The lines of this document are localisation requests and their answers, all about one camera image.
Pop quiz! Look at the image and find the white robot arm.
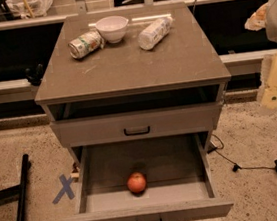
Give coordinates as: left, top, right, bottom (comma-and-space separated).
244, 0, 277, 114

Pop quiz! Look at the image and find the green white soda can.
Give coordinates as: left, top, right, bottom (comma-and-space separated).
68, 30, 105, 60

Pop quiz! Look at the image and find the blue tape cross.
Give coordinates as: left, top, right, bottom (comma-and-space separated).
52, 174, 74, 204

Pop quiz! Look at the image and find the red apple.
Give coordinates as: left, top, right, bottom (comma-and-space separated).
127, 172, 147, 194

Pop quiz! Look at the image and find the open grey lower drawer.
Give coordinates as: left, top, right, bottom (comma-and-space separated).
65, 134, 233, 221

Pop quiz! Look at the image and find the white plastic bottle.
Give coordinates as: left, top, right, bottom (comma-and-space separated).
138, 16, 173, 50

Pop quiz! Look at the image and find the closed grey upper drawer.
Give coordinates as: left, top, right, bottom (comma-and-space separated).
51, 103, 222, 147

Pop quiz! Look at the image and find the black floor cable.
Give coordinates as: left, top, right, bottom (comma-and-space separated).
204, 126, 277, 179

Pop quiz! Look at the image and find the grey drawer cabinet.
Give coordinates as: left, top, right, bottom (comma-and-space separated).
25, 0, 240, 163

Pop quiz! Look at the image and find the black stand leg left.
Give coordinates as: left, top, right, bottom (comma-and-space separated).
0, 154, 31, 221

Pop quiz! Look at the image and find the white bowl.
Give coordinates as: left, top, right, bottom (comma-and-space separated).
96, 15, 129, 43

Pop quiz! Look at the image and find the black clamp object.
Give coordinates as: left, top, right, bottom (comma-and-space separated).
25, 64, 44, 86

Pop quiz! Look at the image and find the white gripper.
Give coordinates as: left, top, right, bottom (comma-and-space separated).
244, 3, 277, 114

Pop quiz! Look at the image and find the white plastic bag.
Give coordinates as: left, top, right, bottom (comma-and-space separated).
6, 0, 53, 19

